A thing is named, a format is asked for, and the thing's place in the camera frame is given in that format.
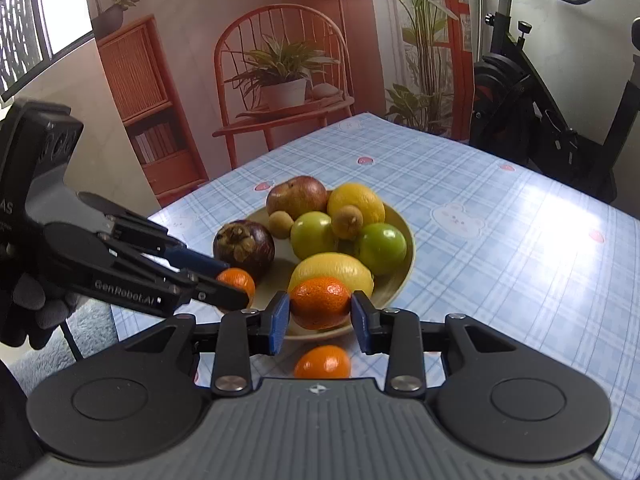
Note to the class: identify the small brown kiwi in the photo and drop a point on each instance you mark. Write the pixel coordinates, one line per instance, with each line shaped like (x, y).
(347, 221)
(280, 224)

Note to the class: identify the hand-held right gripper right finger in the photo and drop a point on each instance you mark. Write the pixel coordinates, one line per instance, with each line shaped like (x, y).
(361, 322)

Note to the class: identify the red apple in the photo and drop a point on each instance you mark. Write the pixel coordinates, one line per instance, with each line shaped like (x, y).
(297, 195)

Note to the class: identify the small orange mandarin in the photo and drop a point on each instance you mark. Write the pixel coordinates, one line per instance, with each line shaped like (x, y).
(322, 362)
(240, 282)
(320, 304)

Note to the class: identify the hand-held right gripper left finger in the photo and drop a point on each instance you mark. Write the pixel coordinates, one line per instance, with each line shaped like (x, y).
(280, 322)

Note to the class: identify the yellow lemon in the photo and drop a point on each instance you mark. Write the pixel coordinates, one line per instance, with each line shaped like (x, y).
(365, 205)

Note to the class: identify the dark purple mangosteen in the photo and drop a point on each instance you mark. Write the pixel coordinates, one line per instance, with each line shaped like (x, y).
(245, 247)

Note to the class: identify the printed wall poster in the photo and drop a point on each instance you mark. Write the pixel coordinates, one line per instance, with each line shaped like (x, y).
(200, 60)

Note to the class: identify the green apple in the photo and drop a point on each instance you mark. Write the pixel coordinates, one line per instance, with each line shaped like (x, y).
(382, 249)
(311, 237)

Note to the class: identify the person's left hand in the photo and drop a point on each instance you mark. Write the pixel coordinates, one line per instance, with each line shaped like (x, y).
(30, 305)

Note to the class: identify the grey fluffy rug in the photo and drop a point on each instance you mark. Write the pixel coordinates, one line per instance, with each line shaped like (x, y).
(95, 330)

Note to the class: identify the wooden bowl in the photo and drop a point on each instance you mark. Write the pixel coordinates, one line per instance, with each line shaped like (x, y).
(393, 287)

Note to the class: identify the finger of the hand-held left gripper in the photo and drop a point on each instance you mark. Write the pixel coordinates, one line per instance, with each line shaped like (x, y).
(195, 259)
(225, 296)

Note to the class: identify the large yellow-orange citrus fruit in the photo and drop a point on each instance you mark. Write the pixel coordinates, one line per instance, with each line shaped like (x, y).
(335, 267)

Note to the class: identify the black exercise bike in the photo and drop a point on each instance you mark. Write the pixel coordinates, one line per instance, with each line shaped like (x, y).
(505, 110)

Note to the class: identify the window with patterned grille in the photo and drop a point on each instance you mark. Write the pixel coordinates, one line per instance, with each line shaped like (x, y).
(60, 10)

